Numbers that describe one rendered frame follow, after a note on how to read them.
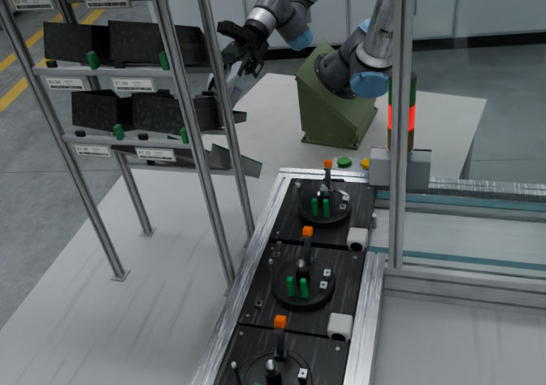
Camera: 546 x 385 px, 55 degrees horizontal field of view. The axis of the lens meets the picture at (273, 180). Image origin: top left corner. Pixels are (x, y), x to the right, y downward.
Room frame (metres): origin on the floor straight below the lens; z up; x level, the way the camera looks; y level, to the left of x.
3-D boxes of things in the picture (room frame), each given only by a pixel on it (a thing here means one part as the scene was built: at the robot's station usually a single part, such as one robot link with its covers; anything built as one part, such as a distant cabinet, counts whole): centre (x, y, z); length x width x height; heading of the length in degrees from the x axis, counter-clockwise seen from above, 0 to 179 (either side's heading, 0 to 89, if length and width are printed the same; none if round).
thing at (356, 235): (0.88, -0.18, 0.97); 0.05 x 0.05 x 0.04; 70
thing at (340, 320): (0.77, -0.03, 1.01); 0.24 x 0.24 x 0.13; 70
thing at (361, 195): (1.01, -0.12, 0.96); 0.24 x 0.24 x 0.02; 70
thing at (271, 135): (1.54, -0.24, 0.84); 0.90 x 0.70 x 0.03; 58
